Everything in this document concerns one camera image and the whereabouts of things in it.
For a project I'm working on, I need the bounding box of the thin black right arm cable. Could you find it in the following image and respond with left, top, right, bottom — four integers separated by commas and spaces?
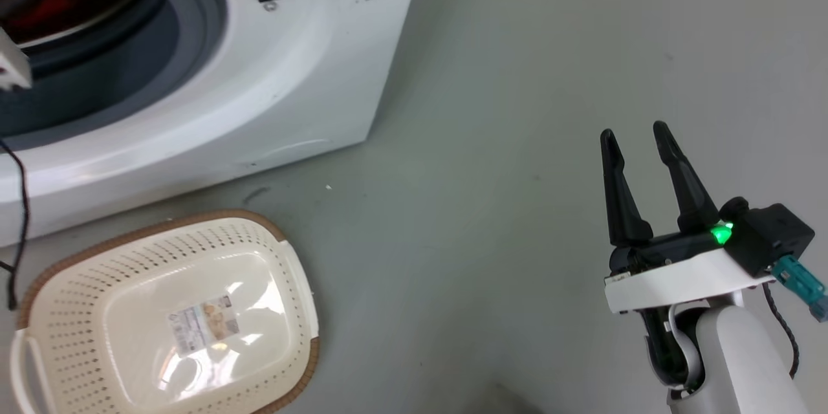
762, 281, 801, 380

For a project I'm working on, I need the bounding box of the red garment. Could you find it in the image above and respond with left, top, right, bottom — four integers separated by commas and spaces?
0, 0, 151, 46

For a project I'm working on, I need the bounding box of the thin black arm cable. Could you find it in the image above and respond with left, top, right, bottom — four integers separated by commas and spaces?
762, 281, 801, 380
0, 139, 31, 311

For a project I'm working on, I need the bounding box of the white front-load washing machine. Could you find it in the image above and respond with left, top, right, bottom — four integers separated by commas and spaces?
0, 0, 428, 248

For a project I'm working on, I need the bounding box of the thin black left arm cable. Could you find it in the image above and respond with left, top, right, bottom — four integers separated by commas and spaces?
0, 139, 31, 311

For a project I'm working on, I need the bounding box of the grey rubber door seal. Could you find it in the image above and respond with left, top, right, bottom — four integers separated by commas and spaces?
0, 0, 228, 151

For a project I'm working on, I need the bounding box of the teal cable connector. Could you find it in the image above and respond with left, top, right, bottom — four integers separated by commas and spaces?
770, 255, 828, 323

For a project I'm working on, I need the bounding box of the paper product sticker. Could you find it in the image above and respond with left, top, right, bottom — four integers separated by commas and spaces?
168, 295, 242, 357

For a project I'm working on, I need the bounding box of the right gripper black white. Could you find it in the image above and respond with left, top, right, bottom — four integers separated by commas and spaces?
600, 120, 777, 316

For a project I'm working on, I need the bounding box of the cream perforated laundry basket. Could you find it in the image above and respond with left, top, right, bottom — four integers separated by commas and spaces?
10, 209, 321, 414

